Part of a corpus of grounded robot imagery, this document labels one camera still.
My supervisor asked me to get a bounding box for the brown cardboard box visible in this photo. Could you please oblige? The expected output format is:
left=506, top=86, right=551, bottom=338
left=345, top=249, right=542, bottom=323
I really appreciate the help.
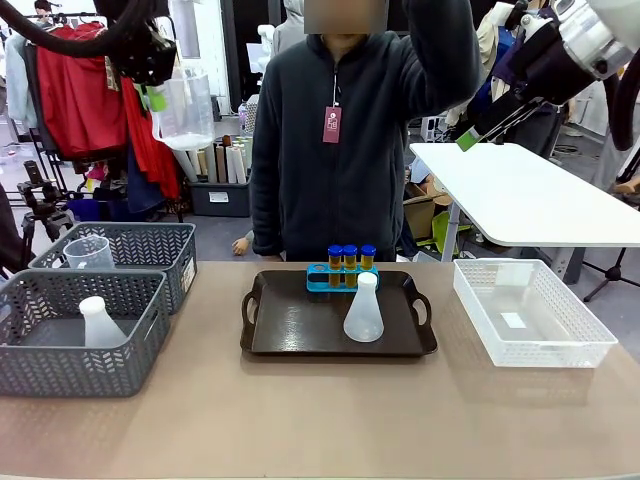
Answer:
left=402, top=180, right=453, bottom=242

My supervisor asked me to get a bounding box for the white plastic conical flask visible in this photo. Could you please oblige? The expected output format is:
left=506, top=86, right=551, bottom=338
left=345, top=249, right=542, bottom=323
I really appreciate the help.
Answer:
left=342, top=271, right=386, bottom=344
left=78, top=295, right=129, bottom=349

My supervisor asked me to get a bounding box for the black left arm hose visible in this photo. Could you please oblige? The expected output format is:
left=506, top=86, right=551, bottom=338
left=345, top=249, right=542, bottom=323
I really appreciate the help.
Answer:
left=0, top=0, right=157, bottom=58

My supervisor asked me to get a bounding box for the brown paper roll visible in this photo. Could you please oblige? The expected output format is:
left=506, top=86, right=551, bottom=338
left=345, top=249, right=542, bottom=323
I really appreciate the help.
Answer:
left=214, top=142, right=229, bottom=185

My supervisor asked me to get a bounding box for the yellow tube with blue cap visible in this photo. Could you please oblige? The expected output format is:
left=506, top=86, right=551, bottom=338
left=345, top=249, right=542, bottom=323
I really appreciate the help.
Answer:
left=327, top=244, right=344, bottom=289
left=359, top=243, right=378, bottom=277
left=342, top=244, right=359, bottom=290

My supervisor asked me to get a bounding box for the black right arm hose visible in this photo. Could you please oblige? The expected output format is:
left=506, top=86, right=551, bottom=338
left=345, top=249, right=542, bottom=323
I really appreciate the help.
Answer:
left=606, top=62, right=640, bottom=152

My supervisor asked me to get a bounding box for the red hooded garment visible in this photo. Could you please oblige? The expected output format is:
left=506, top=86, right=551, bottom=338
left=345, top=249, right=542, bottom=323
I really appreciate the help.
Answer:
left=34, top=24, right=130, bottom=157

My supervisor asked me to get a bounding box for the black tripod stand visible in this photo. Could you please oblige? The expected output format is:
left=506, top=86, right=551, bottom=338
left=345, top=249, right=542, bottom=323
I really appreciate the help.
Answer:
left=582, top=246, right=640, bottom=303

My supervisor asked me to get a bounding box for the person in dark fleece jacket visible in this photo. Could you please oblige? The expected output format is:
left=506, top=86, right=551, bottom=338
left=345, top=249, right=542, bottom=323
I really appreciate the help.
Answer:
left=249, top=0, right=485, bottom=264

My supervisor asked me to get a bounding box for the grey storage bin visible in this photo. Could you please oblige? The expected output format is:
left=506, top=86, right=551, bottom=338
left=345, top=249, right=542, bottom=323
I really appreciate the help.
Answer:
left=187, top=179, right=252, bottom=218

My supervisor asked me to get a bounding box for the black arm hose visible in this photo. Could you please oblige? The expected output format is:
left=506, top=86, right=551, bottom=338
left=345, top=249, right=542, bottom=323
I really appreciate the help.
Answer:
left=0, top=0, right=157, bottom=58
left=606, top=62, right=640, bottom=152

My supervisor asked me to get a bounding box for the red long dress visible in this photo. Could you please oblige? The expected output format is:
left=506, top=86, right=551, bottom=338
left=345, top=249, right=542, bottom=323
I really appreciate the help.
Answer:
left=121, top=77, right=182, bottom=200

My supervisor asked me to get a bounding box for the clear plastic measuring beaker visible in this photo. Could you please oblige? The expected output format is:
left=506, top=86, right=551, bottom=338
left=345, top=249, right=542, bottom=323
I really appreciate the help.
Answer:
left=62, top=234, right=117, bottom=272
left=151, top=67, right=217, bottom=152

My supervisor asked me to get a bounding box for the pale grey paper roll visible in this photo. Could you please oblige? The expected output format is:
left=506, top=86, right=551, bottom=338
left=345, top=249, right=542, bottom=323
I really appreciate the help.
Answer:
left=172, top=148, right=199, bottom=184

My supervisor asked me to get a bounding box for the black serving tray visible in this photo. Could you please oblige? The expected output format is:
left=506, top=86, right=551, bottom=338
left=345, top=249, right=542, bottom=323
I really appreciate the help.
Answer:
left=239, top=269, right=440, bottom=358

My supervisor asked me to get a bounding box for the tall grey paper roll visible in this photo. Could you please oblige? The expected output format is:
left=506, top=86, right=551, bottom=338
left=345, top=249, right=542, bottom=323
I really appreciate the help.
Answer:
left=203, top=147, right=220, bottom=185

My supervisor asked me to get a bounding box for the green plastic object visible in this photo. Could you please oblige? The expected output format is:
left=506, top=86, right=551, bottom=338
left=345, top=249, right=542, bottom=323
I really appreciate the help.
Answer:
left=431, top=209, right=472, bottom=252

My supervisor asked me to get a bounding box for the black clothes rack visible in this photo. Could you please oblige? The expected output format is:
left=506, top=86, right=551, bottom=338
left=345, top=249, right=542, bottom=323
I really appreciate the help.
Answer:
left=7, top=12, right=185, bottom=224

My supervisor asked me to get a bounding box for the grey plastic woven basket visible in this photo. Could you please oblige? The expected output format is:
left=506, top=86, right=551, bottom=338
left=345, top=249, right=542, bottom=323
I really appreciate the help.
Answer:
left=27, top=221, right=198, bottom=316
left=0, top=268, right=172, bottom=399

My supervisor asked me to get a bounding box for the white paper roll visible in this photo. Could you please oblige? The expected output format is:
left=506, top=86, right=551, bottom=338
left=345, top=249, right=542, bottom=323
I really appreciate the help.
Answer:
left=231, top=141, right=248, bottom=185

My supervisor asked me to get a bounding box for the grey hoodie mannequin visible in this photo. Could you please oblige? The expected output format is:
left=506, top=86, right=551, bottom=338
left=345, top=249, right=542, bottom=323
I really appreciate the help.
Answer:
left=272, top=0, right=307, bottom=57

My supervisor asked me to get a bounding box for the person's left forearm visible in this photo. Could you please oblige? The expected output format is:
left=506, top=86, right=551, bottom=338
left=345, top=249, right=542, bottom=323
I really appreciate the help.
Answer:
left=405, top=0, right=485, bottom=122

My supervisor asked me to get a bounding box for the maroon hang tag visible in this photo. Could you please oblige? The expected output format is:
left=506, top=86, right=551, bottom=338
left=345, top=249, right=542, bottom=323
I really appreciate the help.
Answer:
left=322, top=105, right=344, bottom=145

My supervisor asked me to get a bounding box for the blue test tube rack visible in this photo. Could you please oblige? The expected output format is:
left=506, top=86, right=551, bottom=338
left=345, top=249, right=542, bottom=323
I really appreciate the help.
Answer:
left=305, top=263, right=381, bottom=294

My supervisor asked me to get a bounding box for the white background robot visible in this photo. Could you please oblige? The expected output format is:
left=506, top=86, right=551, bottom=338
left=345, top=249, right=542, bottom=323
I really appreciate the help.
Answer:
left=256, top=23, right=277, bottom=77

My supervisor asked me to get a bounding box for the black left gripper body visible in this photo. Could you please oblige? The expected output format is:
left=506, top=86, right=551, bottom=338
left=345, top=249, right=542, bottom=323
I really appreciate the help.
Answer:
left=107, top=22, right=178, bottom=88

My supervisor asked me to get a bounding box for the white background table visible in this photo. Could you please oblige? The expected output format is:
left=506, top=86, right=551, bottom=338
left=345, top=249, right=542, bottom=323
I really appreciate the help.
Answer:
left=408, top=142, right=640, bottom=287

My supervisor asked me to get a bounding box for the pale grey hanging garment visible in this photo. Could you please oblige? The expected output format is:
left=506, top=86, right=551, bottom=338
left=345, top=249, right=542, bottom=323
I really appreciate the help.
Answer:
left=4, top=30, right=39, bottom=122

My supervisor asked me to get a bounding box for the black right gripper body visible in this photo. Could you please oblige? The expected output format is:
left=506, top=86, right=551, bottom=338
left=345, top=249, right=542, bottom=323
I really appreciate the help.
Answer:
left=492, top=19, right=600, bottom=109

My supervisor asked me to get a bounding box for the person's right forearm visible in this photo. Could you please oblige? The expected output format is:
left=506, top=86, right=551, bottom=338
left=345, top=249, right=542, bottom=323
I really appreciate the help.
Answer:
left=250, top=189, right=285, bottom=258

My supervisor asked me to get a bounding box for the beige coat mannequin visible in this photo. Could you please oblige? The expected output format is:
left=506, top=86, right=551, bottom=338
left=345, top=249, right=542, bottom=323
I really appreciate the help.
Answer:
left=444, top=0, right=516, bottom=127

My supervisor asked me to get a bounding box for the white plastic mesh basket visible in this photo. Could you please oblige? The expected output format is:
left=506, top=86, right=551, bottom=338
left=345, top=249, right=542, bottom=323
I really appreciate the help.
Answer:
left=452, top=258, right=620, bottom=370

